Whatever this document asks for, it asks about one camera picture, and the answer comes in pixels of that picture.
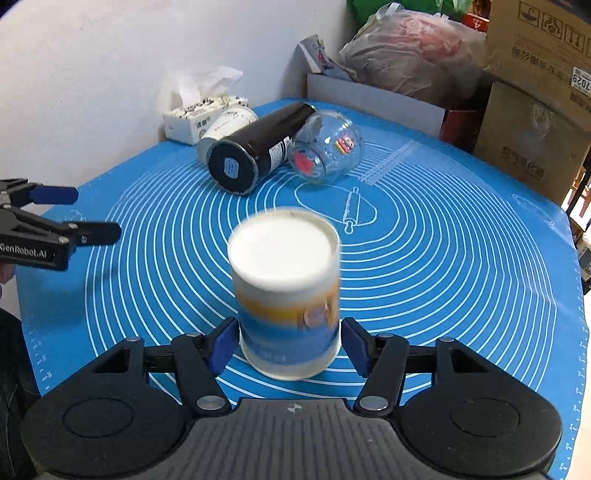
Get clear glass jar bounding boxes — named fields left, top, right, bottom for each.
left=287, top=110, right=363, bottom=184

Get red printed carton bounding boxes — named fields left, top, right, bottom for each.
left=462, top=12, right=489, bottom=33

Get green bag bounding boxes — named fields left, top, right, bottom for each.
left=346, top=0, right=472, bottom=23

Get black cylindrical bottle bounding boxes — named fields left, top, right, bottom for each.
left=207, top=102, right=315, bottom=195

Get blue silicone baking mat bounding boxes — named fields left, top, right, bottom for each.
left=16, top=110, right=589, bottom=479

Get lower cardboard box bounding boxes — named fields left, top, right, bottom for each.
left=474, top=81, right=590, bottom=205

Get clear plastic bag red contents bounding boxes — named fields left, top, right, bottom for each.
left=339, top=2, right=486, bottom=109

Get white tissue box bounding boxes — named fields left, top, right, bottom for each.
left=162, top=66, right=249, bottom=146

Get blue orange paper cup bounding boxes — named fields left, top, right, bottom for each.
left=228, top=208, right=341, bottom=381

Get white open cardboard box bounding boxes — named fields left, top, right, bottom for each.
left=297, top=35, right=446, bottom=138

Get upper cardboard box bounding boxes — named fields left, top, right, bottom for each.
left=485, top=0, right=590, bottom=132

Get small white paper cup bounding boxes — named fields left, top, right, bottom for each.
left=197, top=105, right=259, bottom=165

